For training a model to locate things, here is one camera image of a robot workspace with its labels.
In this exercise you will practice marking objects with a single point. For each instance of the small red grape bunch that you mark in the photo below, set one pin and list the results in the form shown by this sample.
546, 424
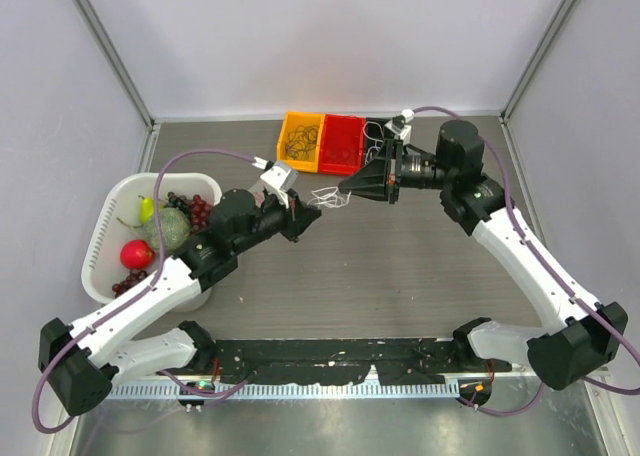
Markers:
132, 279

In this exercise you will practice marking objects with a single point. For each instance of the black plastic bin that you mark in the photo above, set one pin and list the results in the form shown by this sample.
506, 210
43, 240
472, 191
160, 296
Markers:
373, 138

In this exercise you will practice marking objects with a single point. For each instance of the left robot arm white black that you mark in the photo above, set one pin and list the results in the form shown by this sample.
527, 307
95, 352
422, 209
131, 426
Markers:
82, 361

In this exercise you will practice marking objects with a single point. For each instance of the red plastic bin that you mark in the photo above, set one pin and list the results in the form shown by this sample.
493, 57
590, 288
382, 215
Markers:
341, 147

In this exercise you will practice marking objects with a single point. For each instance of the white plastic basket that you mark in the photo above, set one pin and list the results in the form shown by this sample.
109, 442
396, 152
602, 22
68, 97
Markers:
102, 267

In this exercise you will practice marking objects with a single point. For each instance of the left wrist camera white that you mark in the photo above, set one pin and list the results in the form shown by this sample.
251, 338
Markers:
276, 179

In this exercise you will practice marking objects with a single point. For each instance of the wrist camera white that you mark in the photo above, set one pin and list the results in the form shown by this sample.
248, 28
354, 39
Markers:
276, 179
399, 127

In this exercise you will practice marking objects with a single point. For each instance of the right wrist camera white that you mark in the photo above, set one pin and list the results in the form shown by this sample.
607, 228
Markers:
399, 127

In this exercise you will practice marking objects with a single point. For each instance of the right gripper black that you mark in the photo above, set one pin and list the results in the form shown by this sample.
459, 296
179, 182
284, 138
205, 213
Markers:
374, 181

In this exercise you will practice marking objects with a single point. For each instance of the yellow plastic bin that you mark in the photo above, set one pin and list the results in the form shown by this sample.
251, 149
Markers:
299, 140

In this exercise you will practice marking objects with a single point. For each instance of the dark red grape bunch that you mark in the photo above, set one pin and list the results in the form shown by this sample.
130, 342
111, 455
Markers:
195, 208

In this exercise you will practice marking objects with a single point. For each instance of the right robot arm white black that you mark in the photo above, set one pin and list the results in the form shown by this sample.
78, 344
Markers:
577, 334

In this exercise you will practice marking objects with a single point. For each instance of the white slotted cable duct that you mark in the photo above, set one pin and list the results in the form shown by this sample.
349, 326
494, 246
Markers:
163, 389

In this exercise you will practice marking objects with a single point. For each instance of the red apple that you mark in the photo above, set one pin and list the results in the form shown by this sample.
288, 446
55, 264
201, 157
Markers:
136, 255

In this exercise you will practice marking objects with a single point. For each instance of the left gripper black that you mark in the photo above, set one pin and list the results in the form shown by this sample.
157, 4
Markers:
297, 218

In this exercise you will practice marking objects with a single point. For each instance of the green yellow pear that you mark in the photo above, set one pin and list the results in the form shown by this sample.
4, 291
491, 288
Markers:
146, 209

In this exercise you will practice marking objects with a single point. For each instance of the green melon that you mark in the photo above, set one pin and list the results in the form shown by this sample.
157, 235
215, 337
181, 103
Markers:
175, 230

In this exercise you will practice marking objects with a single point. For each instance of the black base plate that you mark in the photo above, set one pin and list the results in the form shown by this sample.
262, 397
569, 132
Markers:
336, 362

